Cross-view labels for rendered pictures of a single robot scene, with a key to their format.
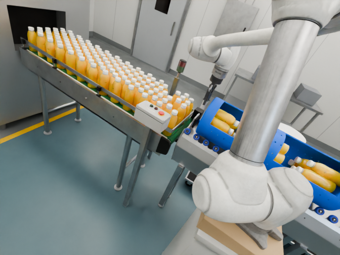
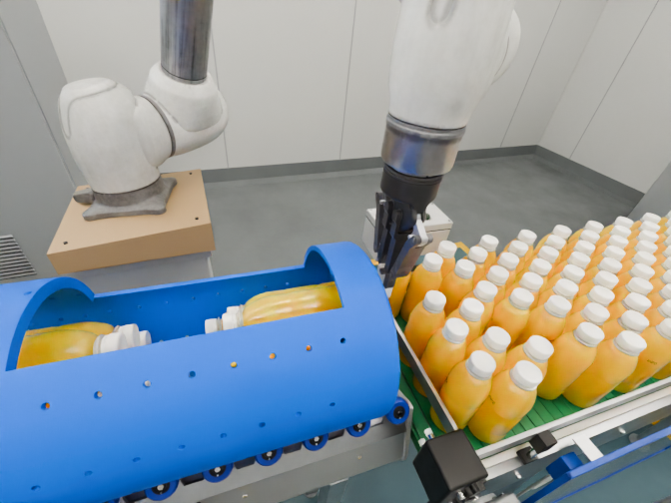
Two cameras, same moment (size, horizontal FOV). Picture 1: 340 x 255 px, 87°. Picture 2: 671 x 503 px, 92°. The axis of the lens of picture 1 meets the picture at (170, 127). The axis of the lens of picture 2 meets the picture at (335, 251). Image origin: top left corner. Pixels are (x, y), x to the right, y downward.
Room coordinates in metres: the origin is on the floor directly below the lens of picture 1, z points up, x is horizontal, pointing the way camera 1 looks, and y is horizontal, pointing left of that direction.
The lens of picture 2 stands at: (1.36, -0.47, 1.52)
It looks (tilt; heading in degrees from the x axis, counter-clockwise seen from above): 38 degrees down; 140
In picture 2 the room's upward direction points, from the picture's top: 7 degrees clockwise
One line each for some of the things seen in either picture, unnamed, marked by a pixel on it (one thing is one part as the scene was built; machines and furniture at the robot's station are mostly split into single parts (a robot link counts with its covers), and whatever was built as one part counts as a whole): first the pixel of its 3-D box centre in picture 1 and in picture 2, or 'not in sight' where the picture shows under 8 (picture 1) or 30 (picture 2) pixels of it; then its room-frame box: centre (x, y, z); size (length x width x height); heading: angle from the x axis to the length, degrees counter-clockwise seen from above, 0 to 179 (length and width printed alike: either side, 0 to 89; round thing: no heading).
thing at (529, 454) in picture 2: not in sight; (536, 447); (1.41, -0.01, 0.94); 0.03 x 0.02 x 0.08; 73
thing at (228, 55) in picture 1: (226, 53); (451, 35); (1.11, -0.14, 1.50); 0.13 x 0.11 x 0.16; 114
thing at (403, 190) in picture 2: (214, 83); (405, 197); (1.12, -0.16, 1.32); 0.08 x 0.07 x 0.09; 163
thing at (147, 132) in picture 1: (135, 171); not in sight; (0.92, 0.13, 0.50); 0.04 x 0.04 x 1.00; 73
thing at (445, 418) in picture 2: (184, 120); (407, 351); (1.16, -0.08, 0.96); 0.40 x 0.01 x 0.03; 163
